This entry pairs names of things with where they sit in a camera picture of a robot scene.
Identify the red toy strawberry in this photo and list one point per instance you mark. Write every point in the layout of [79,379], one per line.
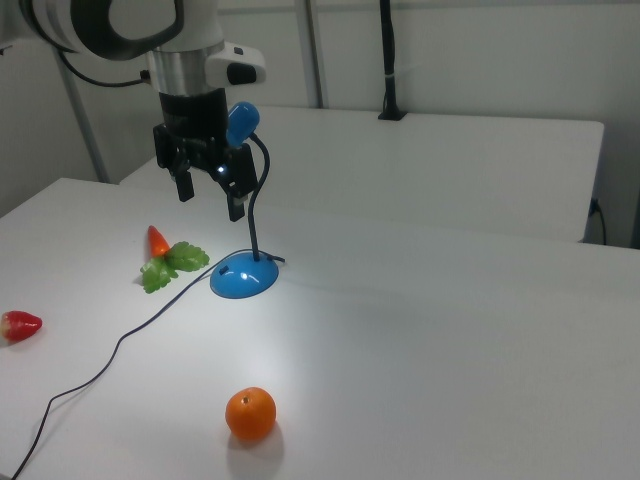
[19,326]

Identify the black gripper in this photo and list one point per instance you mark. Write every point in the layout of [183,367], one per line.
[200,140]

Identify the black camera stand pole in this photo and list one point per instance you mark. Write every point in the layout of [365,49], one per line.
[390,60]

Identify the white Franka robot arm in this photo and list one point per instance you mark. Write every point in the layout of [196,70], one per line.
[165,30]

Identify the orange tangerine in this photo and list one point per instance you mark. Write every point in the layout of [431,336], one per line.
[250,413]

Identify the toy carrot with green leaves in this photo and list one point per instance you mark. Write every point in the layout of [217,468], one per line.
[167,260]

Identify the grey metal frame post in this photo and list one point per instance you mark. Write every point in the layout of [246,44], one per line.
[82,120]

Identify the blue gooseneck desk lamp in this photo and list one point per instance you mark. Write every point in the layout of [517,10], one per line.
[245,270]

